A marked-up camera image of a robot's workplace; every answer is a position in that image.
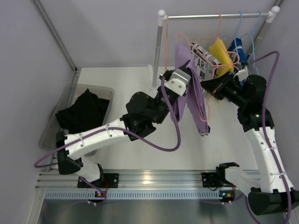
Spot purple trousers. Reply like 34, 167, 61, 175
172, 42, 210, 136

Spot pink hanger of purple trousers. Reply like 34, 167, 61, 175
174, 32, 219, 124

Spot pink hanger of black trousers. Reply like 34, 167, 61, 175
164, 16, 169, 70

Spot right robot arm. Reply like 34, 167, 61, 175
201, 73, 299, 215

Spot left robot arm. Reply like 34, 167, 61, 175
57, 68, 191, 182

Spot black white print trousers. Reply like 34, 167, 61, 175
191, 42, 220, 81

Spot yellow trousers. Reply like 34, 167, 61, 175
209, 37, 234, 78

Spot blue white print trousers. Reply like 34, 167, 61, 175
228, 38, 248, 83

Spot light blue hanger with trousers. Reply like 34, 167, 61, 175
220, 11, 243, 48

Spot empty light blue hanger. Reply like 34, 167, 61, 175
240, 11, 262, 62

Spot white metal clothes rack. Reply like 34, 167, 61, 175
148, 5, 280, 89

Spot grey plastic bin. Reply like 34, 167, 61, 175
38, 84, 114, 151

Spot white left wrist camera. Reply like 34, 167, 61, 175
164, 69, 191, 96

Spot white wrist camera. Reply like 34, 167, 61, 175
164, 69, 191, 96
234, 69, 249, 82

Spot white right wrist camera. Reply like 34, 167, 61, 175
234, 69, 249, 82

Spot aluminium mounting rail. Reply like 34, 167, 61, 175
35, 169, 290, 190

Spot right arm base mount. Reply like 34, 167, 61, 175
201, 172, 240, 189

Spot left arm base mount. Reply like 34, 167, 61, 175
77, 173, 119, 189

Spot blue slotted cable duct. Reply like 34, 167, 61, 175
44, 190, 222, 200

